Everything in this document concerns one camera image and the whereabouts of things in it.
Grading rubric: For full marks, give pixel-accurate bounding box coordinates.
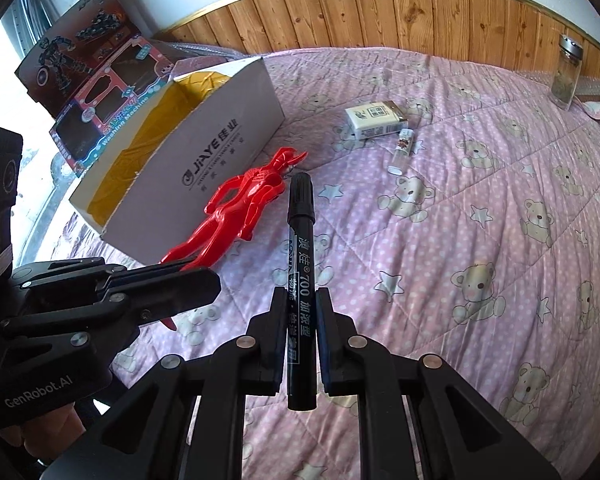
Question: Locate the clear bubble wrap sheet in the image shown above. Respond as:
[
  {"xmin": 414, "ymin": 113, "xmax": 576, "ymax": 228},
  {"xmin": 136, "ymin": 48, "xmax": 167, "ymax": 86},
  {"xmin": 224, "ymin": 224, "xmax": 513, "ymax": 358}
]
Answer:
[{"xmin": 150, "ymin": 37, "xmax": 246, "ymax": 59}]

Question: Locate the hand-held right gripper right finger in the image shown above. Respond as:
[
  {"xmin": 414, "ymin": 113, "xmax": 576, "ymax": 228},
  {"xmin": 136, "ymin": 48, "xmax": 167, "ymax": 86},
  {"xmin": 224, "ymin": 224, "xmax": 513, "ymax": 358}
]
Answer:
[{"xmin": 315, "ymin": 287, "xmax": 551, "ymax": 480}]

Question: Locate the pink toy washing machine box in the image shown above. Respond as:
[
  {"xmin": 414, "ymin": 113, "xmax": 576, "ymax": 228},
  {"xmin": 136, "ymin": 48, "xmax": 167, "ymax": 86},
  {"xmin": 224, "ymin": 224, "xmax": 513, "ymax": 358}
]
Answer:
[{"xmin": 50, "ymin": 35, "xmax": 181, "ymax": 178}]

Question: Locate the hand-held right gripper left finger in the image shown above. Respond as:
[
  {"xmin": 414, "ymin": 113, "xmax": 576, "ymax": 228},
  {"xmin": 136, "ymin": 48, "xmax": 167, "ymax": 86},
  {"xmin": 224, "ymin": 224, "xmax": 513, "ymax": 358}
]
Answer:
[{"xmin": 40, "ymin": 287, "xmax": 288, "ymax": 480}]

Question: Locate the pink bear print blanket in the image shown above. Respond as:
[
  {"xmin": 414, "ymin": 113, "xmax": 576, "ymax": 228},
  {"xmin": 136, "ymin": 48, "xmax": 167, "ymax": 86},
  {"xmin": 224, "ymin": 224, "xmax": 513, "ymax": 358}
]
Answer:
[{"xmin": 45, "ymin": 50, "xmax": 600, "ymax": 480}]

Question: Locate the white cigarette pack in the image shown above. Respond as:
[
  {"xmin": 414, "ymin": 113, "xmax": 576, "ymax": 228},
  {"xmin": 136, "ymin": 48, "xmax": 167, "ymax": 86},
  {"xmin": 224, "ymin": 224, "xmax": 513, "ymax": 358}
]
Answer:
[{"xmin": 344, "ymin": 101, "xmax": 408, "ymax": 140}]

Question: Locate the person's left hand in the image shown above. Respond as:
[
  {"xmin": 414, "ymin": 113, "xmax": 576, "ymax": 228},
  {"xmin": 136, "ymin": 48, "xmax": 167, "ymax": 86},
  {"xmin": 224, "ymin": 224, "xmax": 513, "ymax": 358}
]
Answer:
[{"xmin": 22, "ymin": 405, "xmax": 88, "ymax": 463}]

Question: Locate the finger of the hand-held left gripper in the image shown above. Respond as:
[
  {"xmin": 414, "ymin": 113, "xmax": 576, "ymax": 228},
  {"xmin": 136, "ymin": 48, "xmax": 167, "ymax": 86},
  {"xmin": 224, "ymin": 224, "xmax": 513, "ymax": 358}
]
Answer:
[
  {"xmin": 11, "ymin": 259, "xmax": 162, "ymax": 292},
  {"xmin": 1, "ymin": 266, "xmax": 224, "ymax": 357}
]

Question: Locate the black marker pen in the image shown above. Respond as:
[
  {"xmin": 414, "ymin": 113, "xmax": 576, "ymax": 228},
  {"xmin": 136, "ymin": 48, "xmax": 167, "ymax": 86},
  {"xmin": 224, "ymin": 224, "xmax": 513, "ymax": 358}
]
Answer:
[{"xmin": 284, "ymin": 171, "xmax": 321, "ymax": 411}]

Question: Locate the clear lighter with red print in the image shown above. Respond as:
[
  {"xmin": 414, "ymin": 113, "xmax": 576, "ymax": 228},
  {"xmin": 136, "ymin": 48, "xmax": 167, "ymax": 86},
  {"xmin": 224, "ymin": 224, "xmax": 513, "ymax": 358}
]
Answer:
[{"xmin": 387, "ymin": 129, "xmax": 415, "ymax": 176}]

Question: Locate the glass jar with metal lid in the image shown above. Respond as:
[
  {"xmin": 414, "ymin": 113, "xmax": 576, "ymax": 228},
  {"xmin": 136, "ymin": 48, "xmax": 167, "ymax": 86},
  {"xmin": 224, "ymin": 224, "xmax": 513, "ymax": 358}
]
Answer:
[{"xmin": 550, "ymin": 34, "xmax": 586, "ymax": 111}]

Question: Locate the cardboard box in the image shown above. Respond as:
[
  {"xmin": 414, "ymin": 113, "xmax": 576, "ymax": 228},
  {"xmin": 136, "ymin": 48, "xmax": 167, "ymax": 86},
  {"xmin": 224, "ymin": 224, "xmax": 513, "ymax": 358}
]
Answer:
[{"xmin": 69, "ymin": 55, "xmax": 284, "ymax": 266}]

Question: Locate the red plastic toy figure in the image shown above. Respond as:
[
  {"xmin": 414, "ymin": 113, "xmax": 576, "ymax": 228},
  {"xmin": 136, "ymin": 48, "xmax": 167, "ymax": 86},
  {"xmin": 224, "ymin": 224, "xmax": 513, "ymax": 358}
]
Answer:
[{"xmin": 159, "ymin": 146, "xmax": 311, "ymax": 332}]

